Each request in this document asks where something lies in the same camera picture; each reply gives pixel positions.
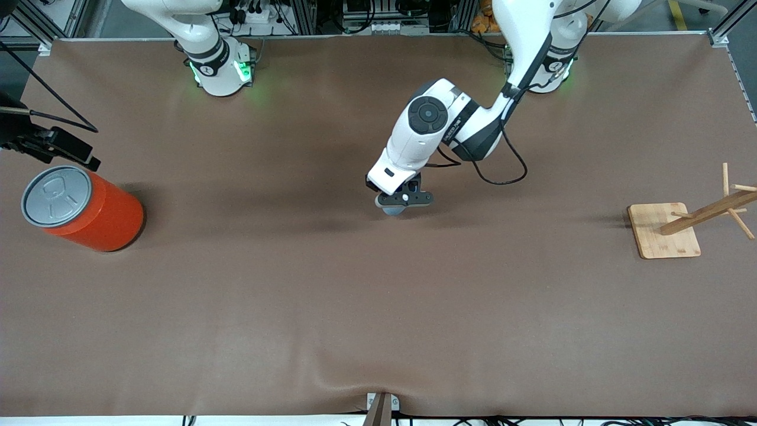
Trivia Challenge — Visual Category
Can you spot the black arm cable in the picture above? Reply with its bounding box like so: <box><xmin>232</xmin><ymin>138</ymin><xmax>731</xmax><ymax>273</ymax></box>
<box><xmin>439</xmin><ymin>0</ymin><xmax>613</xmax><ymax>186</ymax></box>
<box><xmin>0</xmin><ymin>40</ymin><xmax>99</xmax><ymax>133</ymax></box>

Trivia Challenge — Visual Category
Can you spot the brown camera stand pole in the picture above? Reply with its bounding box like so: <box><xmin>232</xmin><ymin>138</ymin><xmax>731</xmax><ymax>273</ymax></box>
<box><xmin>362</xmin><ymin>393</ymin><xmax>393</xmax><ymax>426</ymax></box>

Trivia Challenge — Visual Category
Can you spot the white terminal block row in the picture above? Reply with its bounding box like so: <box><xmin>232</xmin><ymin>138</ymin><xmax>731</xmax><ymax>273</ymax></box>
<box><xmin>365</xmin><ymin>21</ymin><xmax>430</xmax><ymax>35</ymax></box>

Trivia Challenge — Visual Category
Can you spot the brown table cloth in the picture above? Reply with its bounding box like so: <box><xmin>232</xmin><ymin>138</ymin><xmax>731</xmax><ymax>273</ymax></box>
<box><xmin>0</xmin><ymin>34</ymin><xmax>757</xmax><ymax>418</ymax></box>

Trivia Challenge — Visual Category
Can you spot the white power strip with plugs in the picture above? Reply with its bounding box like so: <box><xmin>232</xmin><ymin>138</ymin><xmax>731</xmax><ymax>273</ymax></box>
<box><xmin>232</xmin><ymin>0</ymin><xmax>274</xmax><ymax>24</ymax></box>

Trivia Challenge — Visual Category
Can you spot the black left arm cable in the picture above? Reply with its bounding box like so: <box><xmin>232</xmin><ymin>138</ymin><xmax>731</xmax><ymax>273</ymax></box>
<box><xmin>439</xmin><ymin>0</ymin><xmax>613</xmax><ymax>186</ymax></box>

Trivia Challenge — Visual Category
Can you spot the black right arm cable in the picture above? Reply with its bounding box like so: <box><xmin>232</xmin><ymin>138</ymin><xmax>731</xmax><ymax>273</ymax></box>
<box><xmin>0</xmin><ymin>40</ymin><xmax>99</xmax><ymax>133</ymax></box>

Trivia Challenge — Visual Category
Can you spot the orange snack packets pile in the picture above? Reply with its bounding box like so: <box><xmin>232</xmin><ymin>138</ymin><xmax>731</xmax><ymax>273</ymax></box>
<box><xmin>471</xmin><ymin>11</ymin><xmax>501</xmax><ymax>34</ymax></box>

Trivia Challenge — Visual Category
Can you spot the orange can with grey lid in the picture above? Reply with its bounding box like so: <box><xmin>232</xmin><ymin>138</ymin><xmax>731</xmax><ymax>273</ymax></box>
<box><xmin>21</xmin><ymin>165</ymin><xmax>145</xmax><ymax>253</ymax></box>

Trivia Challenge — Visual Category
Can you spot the metal table edge bracket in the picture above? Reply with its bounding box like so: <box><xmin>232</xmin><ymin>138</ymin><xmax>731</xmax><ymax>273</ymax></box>
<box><xmin>367</xmin><ymin>392</ymin><xmax>400</xmax><ymax>412</ymax></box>

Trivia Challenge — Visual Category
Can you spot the wooden mug tree stand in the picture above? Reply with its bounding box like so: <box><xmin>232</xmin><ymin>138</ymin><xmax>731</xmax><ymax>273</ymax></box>
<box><xmin>627</xmin><ymin>163</ymin><xmax>757</xmax><ymax>260</ymax></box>

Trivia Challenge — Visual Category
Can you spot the aluminium frame post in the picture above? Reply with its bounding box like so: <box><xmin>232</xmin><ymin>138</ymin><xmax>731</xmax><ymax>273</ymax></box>
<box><xmin>707</xmin><ymin>0</ymin><xmax>757</xmax><ymax>49</ymax></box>
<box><xmin>0</xmin><ymin>0</ymin><xmax>89</xmax><ymax>43</ymax></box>

